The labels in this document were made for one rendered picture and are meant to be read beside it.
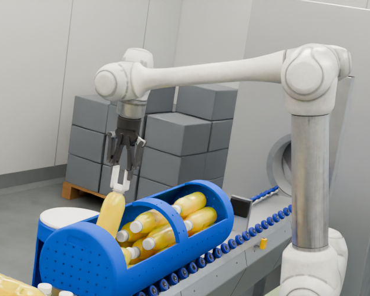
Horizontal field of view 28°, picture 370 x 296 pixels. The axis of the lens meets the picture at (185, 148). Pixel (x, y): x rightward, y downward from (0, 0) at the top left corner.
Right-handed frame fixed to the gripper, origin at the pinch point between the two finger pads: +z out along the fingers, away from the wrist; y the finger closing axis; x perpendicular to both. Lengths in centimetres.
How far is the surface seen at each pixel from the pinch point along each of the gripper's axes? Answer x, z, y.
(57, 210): -37, 32, 49
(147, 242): -13.9, 23.0, -5.8
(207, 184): -63, 11, -3
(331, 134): -122, -10, -32
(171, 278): -26.4, 37.7, -11.0
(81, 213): -42, 32, 41
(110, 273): 19.3, 22.9, -12.8
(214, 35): -531, -22, 224
